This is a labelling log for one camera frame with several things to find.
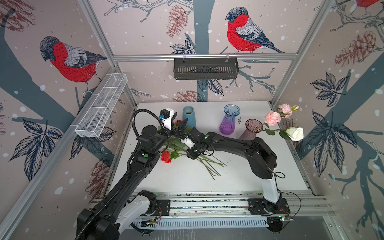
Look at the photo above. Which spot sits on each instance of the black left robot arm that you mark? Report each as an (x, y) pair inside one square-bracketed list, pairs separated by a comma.
[(114, 213)]

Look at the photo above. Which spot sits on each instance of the mauve glass vase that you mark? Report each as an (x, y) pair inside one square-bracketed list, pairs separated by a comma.
[(253, 127)]

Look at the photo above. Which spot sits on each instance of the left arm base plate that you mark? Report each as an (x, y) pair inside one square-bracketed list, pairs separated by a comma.
[(158, 208)]

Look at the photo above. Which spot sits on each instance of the teal ceramic vase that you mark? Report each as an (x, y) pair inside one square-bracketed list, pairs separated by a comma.
[(189, 114)]

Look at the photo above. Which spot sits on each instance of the pink carnation stem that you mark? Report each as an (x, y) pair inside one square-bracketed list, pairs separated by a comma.
[(284, 111)]

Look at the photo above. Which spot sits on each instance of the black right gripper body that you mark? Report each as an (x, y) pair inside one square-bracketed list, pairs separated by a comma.
[(195, 150)]

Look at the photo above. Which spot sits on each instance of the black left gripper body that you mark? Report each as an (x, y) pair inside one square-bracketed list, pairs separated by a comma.
[(175, 133)]

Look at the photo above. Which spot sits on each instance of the white wire mesh basket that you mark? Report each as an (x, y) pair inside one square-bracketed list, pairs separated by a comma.
[(98, 114)]

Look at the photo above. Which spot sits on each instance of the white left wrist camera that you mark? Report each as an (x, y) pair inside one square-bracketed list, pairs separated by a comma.
[(166, 115)]

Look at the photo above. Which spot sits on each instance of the aluminium rail base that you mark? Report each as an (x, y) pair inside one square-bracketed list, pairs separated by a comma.
[(230, 211)]

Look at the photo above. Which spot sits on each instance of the blue purple glass vase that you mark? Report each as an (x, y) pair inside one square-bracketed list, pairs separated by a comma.
[(228, 123)]

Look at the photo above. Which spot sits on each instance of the white rose stem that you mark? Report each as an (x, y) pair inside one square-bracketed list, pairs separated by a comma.
[(294, 134)]

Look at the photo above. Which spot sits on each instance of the black hanging wire basket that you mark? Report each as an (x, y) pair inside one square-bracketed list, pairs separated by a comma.
[(206, 69)]

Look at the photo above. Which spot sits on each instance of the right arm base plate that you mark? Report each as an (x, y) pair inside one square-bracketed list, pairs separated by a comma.
[(265, 208)]

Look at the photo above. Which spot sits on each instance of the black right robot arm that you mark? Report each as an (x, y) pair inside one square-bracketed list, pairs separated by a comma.
[(261, 158)]

